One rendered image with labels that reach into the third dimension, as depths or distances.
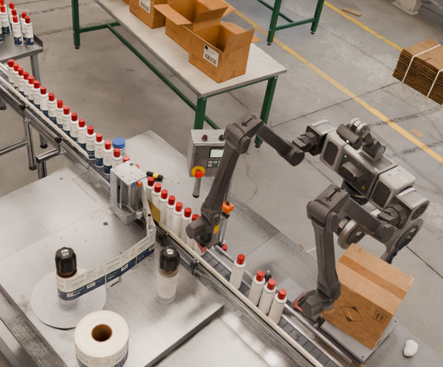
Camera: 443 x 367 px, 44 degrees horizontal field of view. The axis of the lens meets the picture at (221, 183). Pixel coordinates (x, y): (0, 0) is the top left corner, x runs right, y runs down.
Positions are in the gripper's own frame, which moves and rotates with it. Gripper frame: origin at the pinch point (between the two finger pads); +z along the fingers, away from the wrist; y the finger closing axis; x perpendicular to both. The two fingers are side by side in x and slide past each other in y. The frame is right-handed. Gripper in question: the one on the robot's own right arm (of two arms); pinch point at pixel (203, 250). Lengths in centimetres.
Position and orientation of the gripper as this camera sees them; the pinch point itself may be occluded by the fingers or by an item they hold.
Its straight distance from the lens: 244.5
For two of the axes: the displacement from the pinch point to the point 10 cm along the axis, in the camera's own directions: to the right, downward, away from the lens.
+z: -1.5, 7.3, 6.7
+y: 6.9, 5.6, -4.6
